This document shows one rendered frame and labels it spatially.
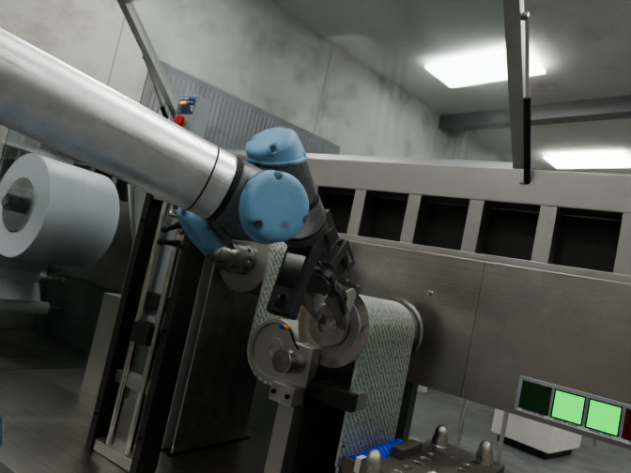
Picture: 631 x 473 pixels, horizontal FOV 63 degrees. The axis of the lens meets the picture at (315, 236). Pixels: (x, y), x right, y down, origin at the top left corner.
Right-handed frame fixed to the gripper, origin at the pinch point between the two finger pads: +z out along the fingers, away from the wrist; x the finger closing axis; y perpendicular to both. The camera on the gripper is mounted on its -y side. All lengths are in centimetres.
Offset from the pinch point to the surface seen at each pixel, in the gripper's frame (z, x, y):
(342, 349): 5.4, -1.2, -0.8
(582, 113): 274, 56, 587
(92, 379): 28, 74, -17
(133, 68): 42, 364, 241
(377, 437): 27.9, -4.4, -3.4
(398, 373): 22.9, -4.4, 8.7
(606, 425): 33, -41, 17
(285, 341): 7.3, 11.7, -1.3
